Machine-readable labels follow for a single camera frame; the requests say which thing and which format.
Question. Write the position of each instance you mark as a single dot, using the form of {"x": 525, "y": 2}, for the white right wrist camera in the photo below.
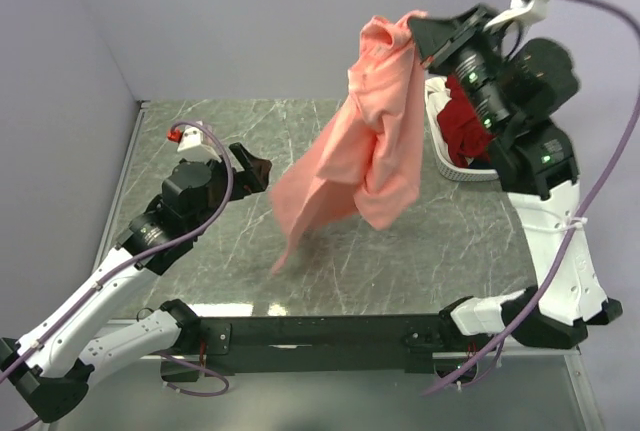
{"x": 523, "y": 12}

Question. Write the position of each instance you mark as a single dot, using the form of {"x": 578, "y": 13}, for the aluminium rail frame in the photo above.
{"x": 456, "y": 239}

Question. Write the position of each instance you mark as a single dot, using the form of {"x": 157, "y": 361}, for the white t-shirt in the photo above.
{"x": 437, "y": 95}

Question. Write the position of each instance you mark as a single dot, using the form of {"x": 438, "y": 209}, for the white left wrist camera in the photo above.
{"x": 193, "y": 144}

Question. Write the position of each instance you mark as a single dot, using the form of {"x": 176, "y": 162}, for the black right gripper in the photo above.
{"x": 437, "y": 40}

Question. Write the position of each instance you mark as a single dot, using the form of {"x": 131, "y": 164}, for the red t-shirt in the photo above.
{"x": 461, "y": 130}

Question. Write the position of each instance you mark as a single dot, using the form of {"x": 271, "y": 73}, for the salmon pink t-shirt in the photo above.
{"x": 368, "y": 159}

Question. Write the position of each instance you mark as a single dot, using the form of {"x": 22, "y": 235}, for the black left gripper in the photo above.
{"x": 253, "y": 178}

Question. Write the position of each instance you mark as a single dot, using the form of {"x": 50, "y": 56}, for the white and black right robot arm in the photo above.
{"x": 514, "y": 99}

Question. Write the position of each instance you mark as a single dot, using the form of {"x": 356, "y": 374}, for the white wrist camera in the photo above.
{"x": 193, "y": 144}
{"x": 523, "y": 12}

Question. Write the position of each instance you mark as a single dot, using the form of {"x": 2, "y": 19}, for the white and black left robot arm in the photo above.
{"x": 55, "y": 365}

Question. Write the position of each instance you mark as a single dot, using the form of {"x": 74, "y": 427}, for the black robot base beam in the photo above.
{"x": 237, "y": 345}

